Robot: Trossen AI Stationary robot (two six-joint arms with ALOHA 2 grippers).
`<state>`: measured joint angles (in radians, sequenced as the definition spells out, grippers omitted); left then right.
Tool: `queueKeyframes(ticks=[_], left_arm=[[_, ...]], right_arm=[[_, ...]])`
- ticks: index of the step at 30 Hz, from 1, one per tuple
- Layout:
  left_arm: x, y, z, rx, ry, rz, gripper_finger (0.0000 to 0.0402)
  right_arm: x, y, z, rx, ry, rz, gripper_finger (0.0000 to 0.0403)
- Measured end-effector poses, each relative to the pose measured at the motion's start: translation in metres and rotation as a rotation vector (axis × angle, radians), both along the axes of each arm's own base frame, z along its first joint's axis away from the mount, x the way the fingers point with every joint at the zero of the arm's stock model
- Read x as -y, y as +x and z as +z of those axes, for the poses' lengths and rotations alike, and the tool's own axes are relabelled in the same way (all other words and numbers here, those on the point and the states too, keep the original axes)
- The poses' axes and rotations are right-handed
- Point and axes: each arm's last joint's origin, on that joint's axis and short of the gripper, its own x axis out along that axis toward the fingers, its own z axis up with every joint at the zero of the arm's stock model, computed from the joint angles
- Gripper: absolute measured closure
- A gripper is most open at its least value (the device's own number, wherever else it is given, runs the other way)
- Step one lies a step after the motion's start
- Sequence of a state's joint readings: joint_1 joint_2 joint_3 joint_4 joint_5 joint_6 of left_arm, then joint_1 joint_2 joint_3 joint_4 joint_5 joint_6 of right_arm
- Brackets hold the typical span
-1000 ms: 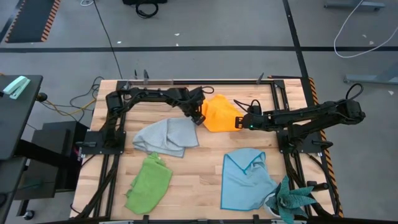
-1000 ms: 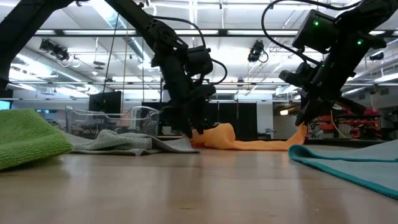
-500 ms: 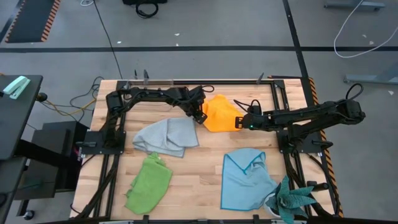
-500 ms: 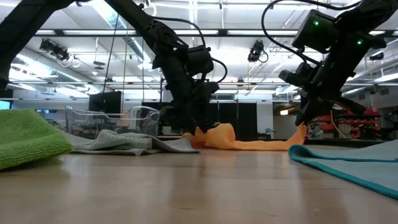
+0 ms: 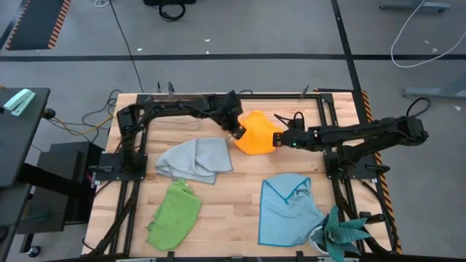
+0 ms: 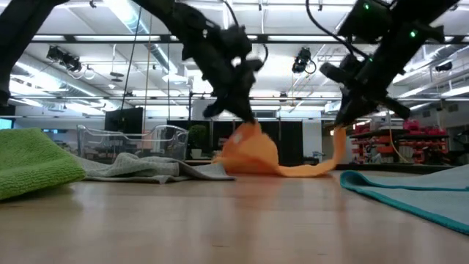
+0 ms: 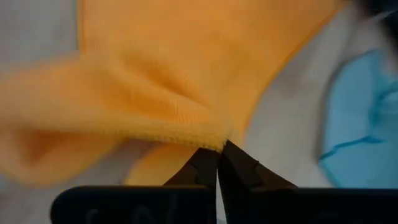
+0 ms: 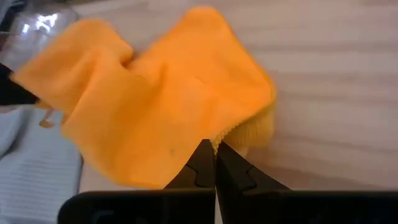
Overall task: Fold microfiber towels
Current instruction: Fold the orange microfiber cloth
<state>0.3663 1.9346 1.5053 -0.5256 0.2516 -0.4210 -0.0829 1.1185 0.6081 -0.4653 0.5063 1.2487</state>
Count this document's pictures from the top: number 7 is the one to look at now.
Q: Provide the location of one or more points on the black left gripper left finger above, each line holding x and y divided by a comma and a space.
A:
140, 205

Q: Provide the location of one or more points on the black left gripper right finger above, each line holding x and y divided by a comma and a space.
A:
280, 205

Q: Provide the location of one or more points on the orange microfiber towel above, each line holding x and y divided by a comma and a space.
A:
186, 62

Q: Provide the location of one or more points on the blue microfiber towel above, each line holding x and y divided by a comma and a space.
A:
357, 124

